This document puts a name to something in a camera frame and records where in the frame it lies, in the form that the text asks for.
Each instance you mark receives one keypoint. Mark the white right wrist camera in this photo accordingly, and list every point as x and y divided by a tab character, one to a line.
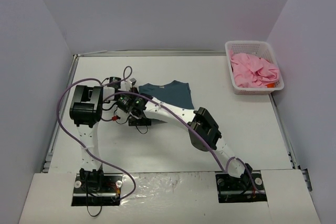
120	117

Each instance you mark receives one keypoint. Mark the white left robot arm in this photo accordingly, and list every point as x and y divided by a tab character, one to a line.
86	112

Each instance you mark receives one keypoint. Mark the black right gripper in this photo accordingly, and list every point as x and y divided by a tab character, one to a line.
139	121

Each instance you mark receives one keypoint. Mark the teal blue t-shirt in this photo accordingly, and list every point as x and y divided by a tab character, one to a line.
177	101

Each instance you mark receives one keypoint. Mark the pink t-shirt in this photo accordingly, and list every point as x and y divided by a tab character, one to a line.
250	71

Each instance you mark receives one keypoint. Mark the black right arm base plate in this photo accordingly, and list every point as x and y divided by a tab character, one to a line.
233	190

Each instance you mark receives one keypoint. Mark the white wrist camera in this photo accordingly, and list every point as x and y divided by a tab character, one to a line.
120	117
130	85

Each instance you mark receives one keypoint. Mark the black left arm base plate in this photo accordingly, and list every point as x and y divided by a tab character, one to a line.
108	194

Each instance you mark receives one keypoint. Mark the orange garment in basket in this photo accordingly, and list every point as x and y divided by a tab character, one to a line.
271	85

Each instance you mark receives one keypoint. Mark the white plastic basket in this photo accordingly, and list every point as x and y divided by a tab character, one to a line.
260	49

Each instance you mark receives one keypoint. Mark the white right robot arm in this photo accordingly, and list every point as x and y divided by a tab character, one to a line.
202	128

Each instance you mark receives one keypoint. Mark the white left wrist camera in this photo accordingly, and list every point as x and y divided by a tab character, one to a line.
130	85

